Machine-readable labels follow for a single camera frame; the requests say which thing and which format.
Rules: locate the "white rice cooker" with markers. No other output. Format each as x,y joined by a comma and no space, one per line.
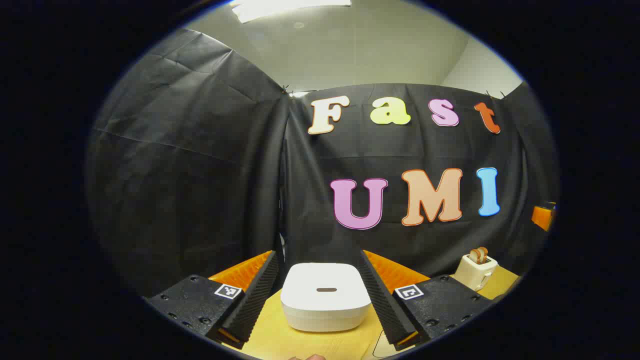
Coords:
325,305

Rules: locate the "white toaster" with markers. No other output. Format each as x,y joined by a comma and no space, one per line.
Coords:
472,276

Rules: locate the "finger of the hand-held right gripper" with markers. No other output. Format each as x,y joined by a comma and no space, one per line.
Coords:
541,218

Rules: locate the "brown bread slice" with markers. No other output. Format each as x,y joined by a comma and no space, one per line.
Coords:
475,256
483,253

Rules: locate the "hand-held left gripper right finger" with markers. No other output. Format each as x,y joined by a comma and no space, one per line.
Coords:
382,305

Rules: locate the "ceiling light panel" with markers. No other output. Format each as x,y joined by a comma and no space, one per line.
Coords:
280,7

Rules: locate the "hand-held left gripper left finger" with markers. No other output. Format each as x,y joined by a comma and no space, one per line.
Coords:
255,300

